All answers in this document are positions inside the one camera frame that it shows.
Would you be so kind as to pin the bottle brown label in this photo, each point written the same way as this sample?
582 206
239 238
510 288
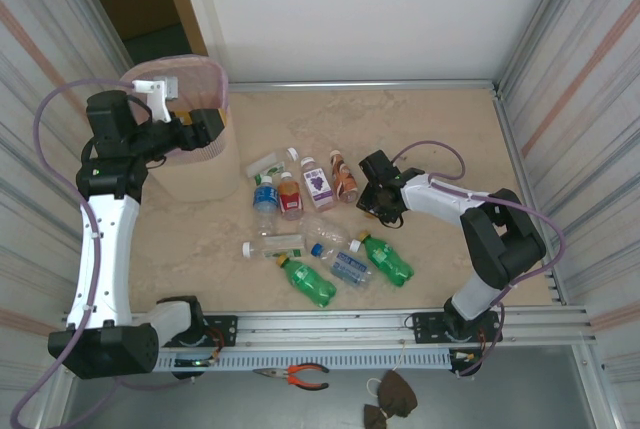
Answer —
344 179

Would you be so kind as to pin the green plastic bottle yellow cap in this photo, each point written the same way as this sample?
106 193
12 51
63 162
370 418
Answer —
310 281
387 261

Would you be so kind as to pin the bottle purple grape label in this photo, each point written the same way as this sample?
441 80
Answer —
319 186

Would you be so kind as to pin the crushed clear bottle white cap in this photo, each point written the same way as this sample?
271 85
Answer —
325 231

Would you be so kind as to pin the clear bottle green leaf label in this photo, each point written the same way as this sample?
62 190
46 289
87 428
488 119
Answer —
267 165
280 245

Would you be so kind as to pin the clear bottle blue label white cap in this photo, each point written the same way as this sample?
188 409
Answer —
265 196

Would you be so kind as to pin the orange juice bottle red label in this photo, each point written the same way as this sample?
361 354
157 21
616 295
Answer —
291 201

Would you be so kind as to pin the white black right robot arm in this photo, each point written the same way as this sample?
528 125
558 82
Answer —
440 196

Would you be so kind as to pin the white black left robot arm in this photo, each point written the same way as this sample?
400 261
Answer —
107 249

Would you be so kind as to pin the beige plastic bin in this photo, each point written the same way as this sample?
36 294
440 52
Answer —
210 179

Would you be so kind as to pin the black controller board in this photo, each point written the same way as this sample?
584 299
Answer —
460 357
190 362

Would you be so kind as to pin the aluminium rear frame rail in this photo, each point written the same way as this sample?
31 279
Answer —
350 85

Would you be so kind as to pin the aluminium front frame rail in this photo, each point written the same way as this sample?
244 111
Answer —
325 324

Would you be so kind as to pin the aluminium side frame rail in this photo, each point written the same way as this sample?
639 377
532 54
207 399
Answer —
531 201

